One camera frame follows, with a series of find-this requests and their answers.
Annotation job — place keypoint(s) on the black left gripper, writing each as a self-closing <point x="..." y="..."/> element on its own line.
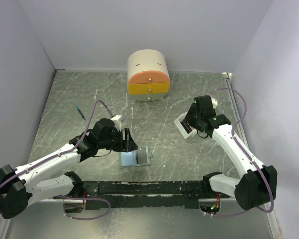
<point x="130" y="145"/>

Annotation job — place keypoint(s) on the black VIP credit card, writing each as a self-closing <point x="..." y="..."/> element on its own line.
<point x="141" y="155"/>

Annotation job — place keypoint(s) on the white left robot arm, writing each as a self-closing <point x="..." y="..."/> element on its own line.
<point x="25" y="185"/>

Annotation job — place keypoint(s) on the mint green card holder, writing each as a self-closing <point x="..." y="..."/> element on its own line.
<point x="128" y="159"/>

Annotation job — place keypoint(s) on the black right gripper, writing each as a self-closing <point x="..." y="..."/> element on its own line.
<point x="189" y="118"/>

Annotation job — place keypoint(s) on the white card tray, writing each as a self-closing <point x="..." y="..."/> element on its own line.
<point x="177" y="122"/>

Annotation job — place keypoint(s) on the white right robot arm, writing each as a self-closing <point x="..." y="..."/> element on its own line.
<point x="257" y="183"/>

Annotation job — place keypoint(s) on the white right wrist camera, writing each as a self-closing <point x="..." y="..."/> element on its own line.
<point x="213" y="103"/>

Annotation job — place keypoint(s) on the round pastel drawer cabinet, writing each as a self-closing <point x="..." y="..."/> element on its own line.
<point x="147" y="76"/>

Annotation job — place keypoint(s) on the blue pen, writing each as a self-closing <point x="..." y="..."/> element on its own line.
<point x="81" y="113"/>

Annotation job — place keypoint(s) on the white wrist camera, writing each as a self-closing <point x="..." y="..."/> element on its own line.
<point x="118" y="121"/>
<point x="213" y="103"/>

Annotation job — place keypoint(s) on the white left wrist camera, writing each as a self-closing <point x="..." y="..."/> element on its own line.
<point x="118" y="121"/>

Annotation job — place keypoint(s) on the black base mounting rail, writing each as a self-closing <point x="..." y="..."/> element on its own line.
<point x="119" y="194"/>

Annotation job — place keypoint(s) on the aluminium frame rail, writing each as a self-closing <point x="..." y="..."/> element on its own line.
<point x="45" y="220"/>

